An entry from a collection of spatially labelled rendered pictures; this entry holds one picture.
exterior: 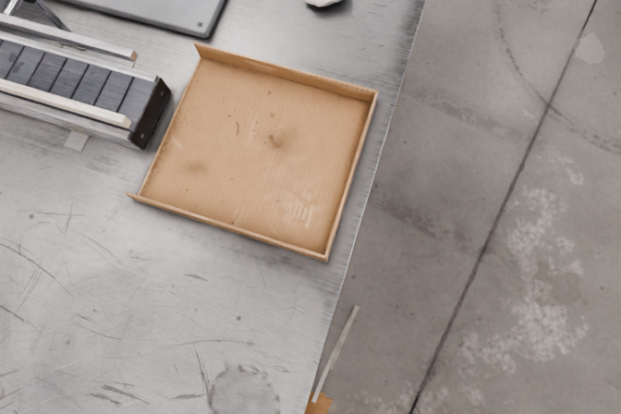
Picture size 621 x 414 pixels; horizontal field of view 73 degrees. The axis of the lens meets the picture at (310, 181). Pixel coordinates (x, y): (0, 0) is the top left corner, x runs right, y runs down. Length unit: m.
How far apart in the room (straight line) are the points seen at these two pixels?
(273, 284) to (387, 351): 0.89
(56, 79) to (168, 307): 0.38
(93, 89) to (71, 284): 0.29
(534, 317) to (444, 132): 0.68
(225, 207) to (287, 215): 0.09
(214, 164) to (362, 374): 0.97
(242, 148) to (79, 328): 0.34
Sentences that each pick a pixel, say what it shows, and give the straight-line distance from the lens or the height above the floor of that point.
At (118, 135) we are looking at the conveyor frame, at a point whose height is 0.88.
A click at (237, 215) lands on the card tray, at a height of 0.83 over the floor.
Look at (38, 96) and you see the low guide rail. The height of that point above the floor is 0.91.
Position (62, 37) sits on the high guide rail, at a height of 0.96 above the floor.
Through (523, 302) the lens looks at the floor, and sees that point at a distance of 1.56.
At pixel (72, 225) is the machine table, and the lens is 0.72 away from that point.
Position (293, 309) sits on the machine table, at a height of 0.83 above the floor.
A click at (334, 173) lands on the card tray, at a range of 0.62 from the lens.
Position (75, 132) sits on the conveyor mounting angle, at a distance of 0.76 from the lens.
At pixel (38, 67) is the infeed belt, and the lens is 0.79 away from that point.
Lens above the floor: 1.43
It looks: 73 degrees down
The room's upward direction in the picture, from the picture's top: 8 degrees counter-clockwise
